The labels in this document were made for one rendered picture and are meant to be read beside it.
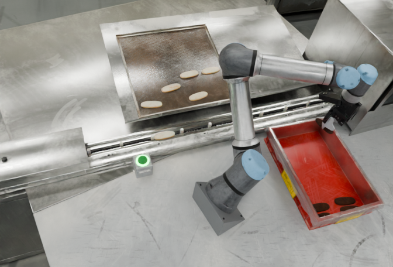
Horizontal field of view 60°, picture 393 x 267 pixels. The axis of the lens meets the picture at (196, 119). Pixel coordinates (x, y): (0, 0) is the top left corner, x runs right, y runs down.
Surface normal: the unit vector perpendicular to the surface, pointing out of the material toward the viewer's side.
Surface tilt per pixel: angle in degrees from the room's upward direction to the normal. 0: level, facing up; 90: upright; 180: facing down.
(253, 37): 10
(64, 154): 0
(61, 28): 0
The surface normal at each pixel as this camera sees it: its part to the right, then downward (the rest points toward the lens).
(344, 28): -0.94, 0.19
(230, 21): 0.17, -0.48
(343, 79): -0.14, 0.24
